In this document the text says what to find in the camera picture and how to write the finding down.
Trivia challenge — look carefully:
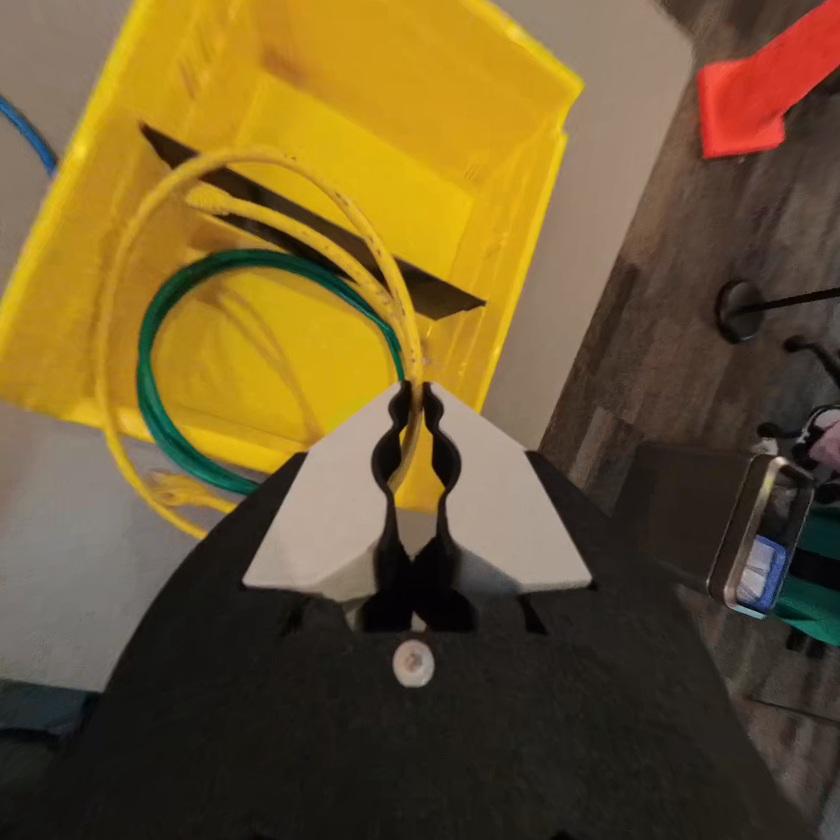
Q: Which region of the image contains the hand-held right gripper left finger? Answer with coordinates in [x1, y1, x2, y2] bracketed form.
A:
[243, 382, 412, 632]

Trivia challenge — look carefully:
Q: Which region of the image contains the grey metal waste bin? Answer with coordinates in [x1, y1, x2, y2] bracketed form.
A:
[617, 446, 818, 621]

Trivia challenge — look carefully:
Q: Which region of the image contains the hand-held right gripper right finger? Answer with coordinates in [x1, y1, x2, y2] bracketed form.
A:
[412, 381, 595, 632]

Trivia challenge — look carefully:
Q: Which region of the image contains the blue ethernet cable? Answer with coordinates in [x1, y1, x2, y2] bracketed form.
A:
[0, 95, 60, 177]

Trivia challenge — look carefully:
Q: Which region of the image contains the green ethernet cable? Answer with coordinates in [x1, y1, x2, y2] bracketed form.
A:
[136, 249, 404, 497]

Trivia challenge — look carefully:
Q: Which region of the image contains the orange traffic cone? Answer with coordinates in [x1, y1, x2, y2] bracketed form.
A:
[697, 0, 840, 160]

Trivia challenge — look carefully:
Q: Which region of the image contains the black bin divider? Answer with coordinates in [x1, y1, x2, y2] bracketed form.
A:
[139, 122, 487, 321]

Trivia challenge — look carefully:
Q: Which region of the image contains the yellow plastic bin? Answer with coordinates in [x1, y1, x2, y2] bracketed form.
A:
[0, 0, 585, 514]

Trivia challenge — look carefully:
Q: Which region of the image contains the yellow ethernet cable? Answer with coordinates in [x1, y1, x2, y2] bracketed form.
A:
[95, 147, 425, 539]

